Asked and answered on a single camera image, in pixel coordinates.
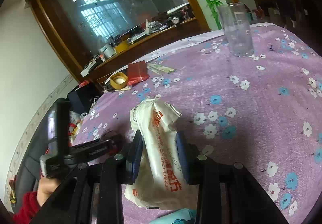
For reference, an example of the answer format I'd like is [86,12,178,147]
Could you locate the dark blue bag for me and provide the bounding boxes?
[67,83,102,114]

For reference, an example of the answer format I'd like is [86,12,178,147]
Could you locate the clear plastic bag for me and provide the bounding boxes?
[69,111,80,132]

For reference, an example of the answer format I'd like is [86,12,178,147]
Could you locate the yellow tape roll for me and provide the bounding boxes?
[110,72,128,90]

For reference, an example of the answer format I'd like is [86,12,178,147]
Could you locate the black leather sofa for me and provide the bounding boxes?
[11,98,71,214]

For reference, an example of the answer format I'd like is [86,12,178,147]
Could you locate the red packet on table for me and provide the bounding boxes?
[127,61,150,86]

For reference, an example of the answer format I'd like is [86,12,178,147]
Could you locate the purple floral tablecloth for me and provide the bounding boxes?
[75,24,321,223]

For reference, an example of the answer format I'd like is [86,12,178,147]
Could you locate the wooden counter ledge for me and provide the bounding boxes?
[84,18,211,85]

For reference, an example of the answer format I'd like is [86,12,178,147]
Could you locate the white container on counter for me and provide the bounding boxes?
[100,44,116,59]

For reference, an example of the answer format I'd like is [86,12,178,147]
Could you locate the teal tissue pack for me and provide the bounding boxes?
[150,208,196,224]

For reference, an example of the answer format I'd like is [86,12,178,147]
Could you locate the chopsticks in paper sleeve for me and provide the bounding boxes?
[147,63,176,75]

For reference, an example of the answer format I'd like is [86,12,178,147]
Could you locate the clear drinking glass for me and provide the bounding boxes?
[218,2,254,57]

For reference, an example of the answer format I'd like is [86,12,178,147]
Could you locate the left hand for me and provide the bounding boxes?
[37,178,61,206]

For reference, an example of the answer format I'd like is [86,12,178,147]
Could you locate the large wall mirror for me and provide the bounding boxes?
[26,0,239,81]

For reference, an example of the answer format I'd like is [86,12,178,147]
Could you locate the white printed plastic bag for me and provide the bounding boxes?
[124,99,198,210]

